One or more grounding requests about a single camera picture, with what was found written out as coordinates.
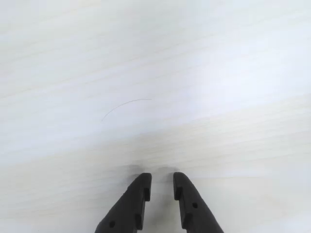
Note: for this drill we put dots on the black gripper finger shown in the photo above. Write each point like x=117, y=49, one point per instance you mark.
x=126, y=208
x=194, y=211

